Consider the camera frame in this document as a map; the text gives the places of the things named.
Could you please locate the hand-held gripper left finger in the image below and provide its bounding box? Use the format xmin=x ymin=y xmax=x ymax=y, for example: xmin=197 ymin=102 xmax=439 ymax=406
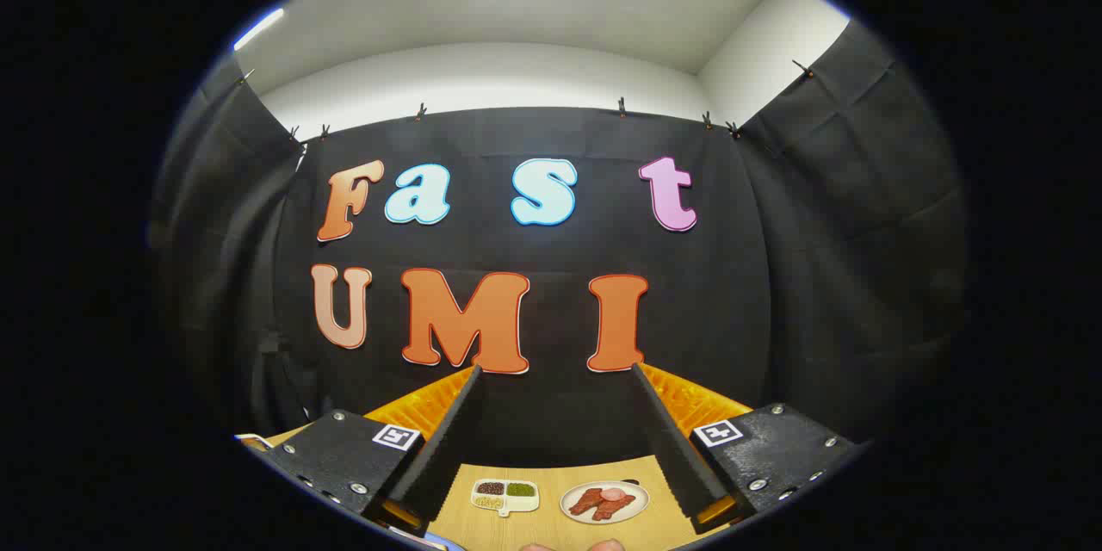
xmin=257 ymin=364 xmax=484 ymax=537

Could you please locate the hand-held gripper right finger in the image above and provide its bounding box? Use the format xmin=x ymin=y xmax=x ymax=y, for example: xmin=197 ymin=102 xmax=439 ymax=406
xmin=629 ymin=362 xmax=865 ymax=536

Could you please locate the white oval meat plate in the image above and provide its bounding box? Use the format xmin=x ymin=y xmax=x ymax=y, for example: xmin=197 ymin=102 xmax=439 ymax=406
xmin=560 ymin=480 xmax=651 ymax=525

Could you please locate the white divided dish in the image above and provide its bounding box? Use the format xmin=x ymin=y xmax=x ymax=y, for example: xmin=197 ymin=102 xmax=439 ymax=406
xmin=471 ymin=480 xmax=541 ymax=518

